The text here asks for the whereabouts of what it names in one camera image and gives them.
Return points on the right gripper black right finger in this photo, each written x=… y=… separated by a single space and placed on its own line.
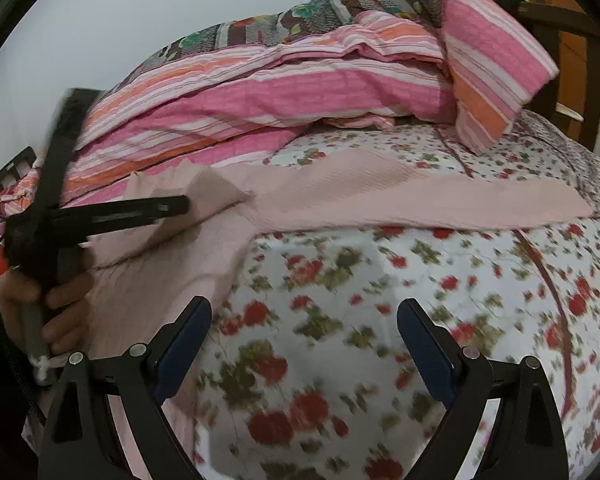
x=526 y=440

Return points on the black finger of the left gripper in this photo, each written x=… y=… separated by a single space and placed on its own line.
x=121 y=215
x=65 y=133

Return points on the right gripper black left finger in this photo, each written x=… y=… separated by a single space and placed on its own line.
x=80 y=440

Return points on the pink knit sweater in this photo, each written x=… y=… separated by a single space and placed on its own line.
x=229 y=206

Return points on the person's left hand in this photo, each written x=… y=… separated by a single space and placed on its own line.
x=67 y=327

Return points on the floral bed sheet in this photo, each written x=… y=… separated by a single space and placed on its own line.
x=323 y=363

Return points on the pink striped quilt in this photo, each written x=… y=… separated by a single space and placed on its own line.
x=476 y=72

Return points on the patterned dark blanket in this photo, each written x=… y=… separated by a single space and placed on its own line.
x=314 y=17

